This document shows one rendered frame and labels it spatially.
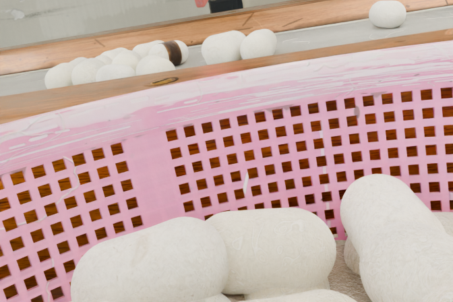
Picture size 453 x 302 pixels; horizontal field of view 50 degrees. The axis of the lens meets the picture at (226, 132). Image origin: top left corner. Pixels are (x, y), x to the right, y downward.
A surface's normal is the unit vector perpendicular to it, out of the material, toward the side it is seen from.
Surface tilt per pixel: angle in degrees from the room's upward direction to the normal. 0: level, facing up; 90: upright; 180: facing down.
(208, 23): 45
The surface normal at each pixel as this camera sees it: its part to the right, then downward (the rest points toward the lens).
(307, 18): -0.17, -0.46
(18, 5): -0.15, 0.29
